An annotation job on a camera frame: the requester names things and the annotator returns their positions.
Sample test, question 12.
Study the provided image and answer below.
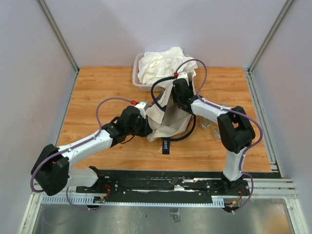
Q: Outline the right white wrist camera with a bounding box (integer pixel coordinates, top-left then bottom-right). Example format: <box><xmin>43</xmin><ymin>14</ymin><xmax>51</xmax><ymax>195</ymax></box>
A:
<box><xmin>174</xmin><ymin>71</ymin><xmax>189</xmax><ymax>80</ymax></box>

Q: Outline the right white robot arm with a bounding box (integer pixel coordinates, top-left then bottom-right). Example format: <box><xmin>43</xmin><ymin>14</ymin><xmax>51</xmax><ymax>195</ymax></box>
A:
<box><xmin>172</xmin><ymin>78</ymin><xmax>255</xmax><ymax>195</ymax></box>

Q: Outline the crumpled white cloth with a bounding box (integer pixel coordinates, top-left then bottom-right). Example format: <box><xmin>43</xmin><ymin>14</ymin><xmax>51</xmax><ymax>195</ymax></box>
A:
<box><xmin>137</xmin><ymin>47</ymin><xmax>198</xmax><ymax>84</ymax></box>

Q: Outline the cream canvas tote bag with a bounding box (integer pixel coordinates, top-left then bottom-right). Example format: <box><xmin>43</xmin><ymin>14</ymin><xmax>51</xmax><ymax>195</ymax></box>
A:
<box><xmin>146</xmin><ymin>76</ymin><xmax>196</xmax><ymax>155</ymax></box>

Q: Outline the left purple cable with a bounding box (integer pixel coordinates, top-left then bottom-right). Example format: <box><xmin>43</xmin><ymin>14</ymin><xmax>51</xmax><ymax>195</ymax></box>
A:
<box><xmin>29</xmin><ymin>97</ymin><xmax>137</xmax><ymax>195</ymax></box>

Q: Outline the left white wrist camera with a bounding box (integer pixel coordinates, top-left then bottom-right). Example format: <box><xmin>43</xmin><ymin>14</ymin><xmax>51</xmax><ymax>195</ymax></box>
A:
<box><xmin>131</xmin><ymin>100</ymin><xmax>149</xmax><ymax>118</ymax></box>

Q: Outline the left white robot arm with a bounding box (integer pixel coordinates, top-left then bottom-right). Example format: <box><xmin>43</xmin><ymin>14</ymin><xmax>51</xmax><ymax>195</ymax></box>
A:
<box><xmin>31</xmin><ymin>102</ymin><xmax>152</xmax><ymax>196</ymax></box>

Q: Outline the green cap glass bottle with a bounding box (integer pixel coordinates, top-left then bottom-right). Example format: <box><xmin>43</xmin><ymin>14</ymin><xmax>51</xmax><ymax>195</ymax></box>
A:
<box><xmin>200</xmin><ymin>117</ymin><xmax>213</xmax><ymax>130</ymax></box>

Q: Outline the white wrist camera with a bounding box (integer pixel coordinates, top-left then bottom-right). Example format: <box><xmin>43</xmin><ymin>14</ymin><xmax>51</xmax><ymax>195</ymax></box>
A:
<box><xmin>174</xmin><ymin>71</ymin><xmax>189</xmax><ymax>80</ymax></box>
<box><xmin>131</xmin><ymin>100</ymin><xmax>149</xmax><ymax>118</ymax></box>

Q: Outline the white plastic basket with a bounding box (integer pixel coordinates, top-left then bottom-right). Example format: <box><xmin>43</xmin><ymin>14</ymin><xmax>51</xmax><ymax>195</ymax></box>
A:
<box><xmin>132</xmin><ymin>53</ymin><xmax>152</xmax><ymax>92</ymax></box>

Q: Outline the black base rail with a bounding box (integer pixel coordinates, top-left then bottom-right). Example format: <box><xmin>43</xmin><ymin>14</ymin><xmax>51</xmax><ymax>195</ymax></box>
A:
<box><xmin>53</xmin><ymin>168</ymin><xmax>254</xmax><ymax>208</ymax></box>

